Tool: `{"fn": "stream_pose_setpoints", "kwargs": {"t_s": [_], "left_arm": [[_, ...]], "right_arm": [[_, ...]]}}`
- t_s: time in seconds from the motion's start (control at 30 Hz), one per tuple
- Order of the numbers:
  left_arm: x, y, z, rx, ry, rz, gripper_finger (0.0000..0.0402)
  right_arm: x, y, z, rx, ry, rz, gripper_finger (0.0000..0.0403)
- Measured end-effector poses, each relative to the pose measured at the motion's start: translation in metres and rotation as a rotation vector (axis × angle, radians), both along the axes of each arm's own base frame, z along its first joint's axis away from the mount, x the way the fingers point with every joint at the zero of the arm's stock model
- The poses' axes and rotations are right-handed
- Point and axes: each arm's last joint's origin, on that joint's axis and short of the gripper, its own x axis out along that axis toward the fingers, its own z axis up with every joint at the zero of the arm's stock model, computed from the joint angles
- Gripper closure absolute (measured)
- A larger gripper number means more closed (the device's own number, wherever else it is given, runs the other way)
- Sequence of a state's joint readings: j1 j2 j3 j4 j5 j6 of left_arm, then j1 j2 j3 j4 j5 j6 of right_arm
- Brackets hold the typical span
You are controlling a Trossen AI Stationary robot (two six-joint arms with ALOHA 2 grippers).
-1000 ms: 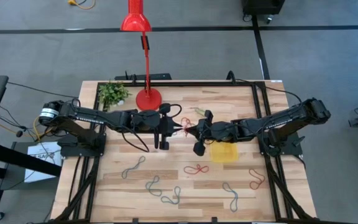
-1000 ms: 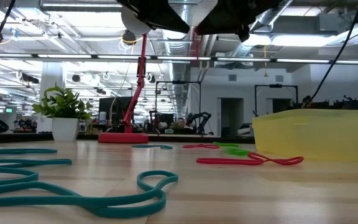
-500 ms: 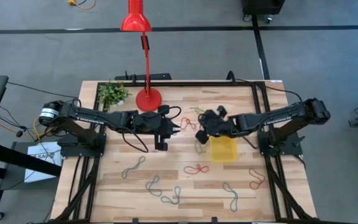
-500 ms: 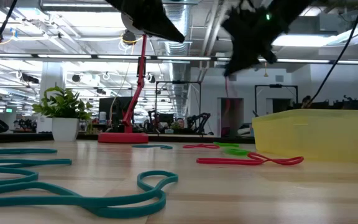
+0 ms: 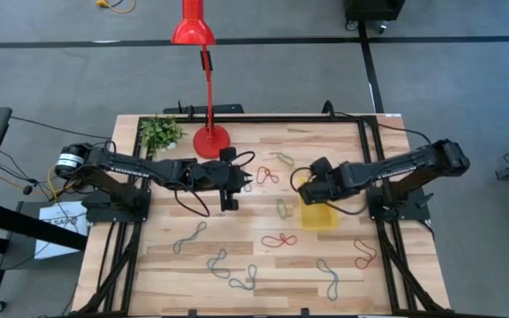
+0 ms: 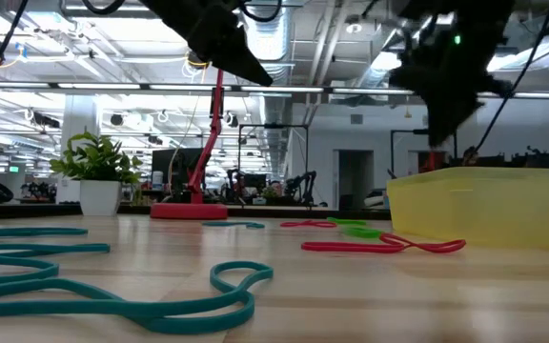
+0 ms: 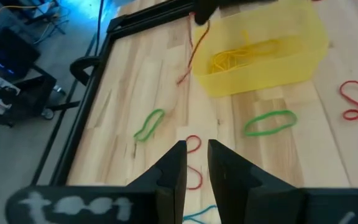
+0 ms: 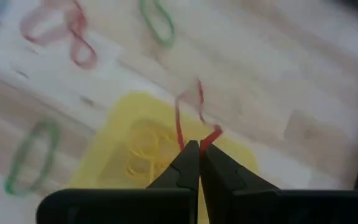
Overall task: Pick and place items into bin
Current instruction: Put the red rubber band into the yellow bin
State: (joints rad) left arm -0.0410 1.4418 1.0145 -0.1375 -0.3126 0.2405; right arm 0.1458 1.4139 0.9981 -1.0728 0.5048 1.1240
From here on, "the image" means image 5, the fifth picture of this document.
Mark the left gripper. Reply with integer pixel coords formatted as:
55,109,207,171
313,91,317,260
192,146,255,213

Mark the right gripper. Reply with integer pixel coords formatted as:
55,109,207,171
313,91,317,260
301,155,348,208

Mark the red rubber band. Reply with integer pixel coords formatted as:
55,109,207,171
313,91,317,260
353,238,378,270
261,232,299,249
255,165,281,186

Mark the green rubber band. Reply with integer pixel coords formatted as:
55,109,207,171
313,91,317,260
276,197,294,221
270,151,296,168

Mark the yellow translucent plastic bin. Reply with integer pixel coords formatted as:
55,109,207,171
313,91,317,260
298,176,341,231

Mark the red desk lamp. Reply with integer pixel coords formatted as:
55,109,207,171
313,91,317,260
170,0,232,160

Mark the black power strip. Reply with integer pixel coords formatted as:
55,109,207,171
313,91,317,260
163,100,246,115

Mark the green plant in white pot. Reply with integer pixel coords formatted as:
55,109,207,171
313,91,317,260
138,113,188,156

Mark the black wheeled cart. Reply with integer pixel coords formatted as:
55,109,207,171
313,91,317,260
344,0,406,34

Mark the white paper sheet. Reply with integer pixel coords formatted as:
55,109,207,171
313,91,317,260
35,201,88,261

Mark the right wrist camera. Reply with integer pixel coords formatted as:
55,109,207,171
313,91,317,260
297,181,322,207

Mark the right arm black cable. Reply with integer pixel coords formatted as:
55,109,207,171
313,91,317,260
289,166,368,216

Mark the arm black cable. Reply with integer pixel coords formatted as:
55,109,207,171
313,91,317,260
172,149,257,218
289,166,368,216

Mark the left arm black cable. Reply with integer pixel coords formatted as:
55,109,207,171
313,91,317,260
172,149,257,218

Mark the black power cable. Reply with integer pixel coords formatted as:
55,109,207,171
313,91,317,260
323,99,433,146

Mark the black floor cable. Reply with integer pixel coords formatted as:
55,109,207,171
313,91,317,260
9,115,113,141

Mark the yellow extension cable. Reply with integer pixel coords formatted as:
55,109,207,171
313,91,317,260
96,0,137,14

